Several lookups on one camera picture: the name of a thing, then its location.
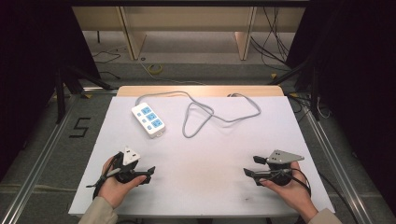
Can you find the metal floor rail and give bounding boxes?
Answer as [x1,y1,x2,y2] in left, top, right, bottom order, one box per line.
[288,92,376,224]
[0,88,118,224]

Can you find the white table sheet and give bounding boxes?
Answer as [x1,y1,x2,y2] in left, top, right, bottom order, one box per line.
[67,95,335,218]

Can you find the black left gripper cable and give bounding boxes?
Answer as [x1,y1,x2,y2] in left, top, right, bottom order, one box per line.
[86,151,125,201]

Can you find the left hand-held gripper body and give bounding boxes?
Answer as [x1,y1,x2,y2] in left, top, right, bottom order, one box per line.
[106,146,145,185]

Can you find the black floor cable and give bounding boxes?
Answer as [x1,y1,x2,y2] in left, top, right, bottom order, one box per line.
[91,49,122,80]

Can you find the bundle of black cables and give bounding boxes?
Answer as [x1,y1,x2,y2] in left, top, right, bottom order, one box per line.
[249,6,294,68]

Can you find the black stand legs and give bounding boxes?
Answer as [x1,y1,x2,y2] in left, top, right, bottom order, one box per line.
[53,61,115,125]
[266,57,323,122]

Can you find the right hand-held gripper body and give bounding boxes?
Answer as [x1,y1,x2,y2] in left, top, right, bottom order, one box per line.
[263,149,305,188]

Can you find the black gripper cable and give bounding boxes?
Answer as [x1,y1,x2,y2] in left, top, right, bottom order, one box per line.
[288,167,360,224]
[86,151,125,201]

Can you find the white power strip blue sockets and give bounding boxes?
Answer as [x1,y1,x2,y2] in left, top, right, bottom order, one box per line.
[131,102,167,139]

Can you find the person's right hand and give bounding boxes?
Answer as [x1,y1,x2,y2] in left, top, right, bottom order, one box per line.
[258,161,319,216]

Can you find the yellow cable coil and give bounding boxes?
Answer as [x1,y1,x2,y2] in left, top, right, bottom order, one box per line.
[147,63,163,76]

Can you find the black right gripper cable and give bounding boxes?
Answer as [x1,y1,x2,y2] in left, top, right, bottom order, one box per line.
[288,167,360,224]

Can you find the person's left hand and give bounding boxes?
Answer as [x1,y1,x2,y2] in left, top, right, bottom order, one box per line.
[97,156,148,210]

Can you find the grey power strip cable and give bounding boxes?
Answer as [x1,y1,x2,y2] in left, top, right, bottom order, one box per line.
[134,91,262,139]

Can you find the black curtain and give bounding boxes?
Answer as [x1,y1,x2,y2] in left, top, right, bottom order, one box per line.
[0,0,102,183]
[285,0,396,217]

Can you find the beige wooden shelf unit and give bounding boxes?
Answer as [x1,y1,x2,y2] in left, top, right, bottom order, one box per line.
[71,6,306,62]

